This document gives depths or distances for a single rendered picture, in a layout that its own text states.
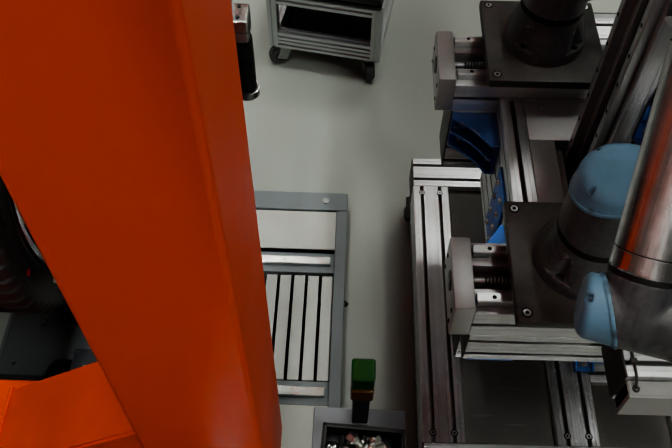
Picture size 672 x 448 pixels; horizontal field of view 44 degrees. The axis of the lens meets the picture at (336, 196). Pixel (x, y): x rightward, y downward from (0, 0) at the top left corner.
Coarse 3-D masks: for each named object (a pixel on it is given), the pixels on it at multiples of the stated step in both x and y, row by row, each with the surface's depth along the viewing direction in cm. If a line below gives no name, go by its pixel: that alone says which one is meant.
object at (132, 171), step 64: (0, 0) 47; (64, 0) 47; (128, 0) 47; (192, 0) 50; (0, 64) 51; (64, 64) 51; (128, 64) 51; (192, 64) 51; (0, 128) 56; (64, 128) 56; (128, 128) 56; (192, 128) 55; (64, 192) 62; (128, 192) 62; (192, 192) 61; (64, 256) 69; (128, 256) 69; (192, 256) 69; (256, 256) 92; (128, 320) 79; (192, 320) 78; (256, 320) 94; (128, 384) 91; (192, 384) 90; (256, 384) 96
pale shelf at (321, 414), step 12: (324, 408) 153; (336, 408) 153; (348, 408) 153; (324, 420) 151; (336, 420) 151; (348, 420) 151; (372, 420) 151; (384, 420) 151; (396, 420) 151; (312, 444) 149
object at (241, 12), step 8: (232, 8) 143; (240, 8) 143; (248, 8) 143; (240, 16) 142; (248, 16) 143; (240, 24) 141; (248, 24) 144; (240, 32) 143; (248, 32) 144; (240, 40) 144; (248, 40) 145
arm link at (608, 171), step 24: (624, 144) 113; (600, 168) 111; (624, 168) 111; (576, 192) 113; (600, 192) 109; (624, 192) 108; (576, 216) 115; (600, 216) 110; (576, 240) 117; (600, 240) 114
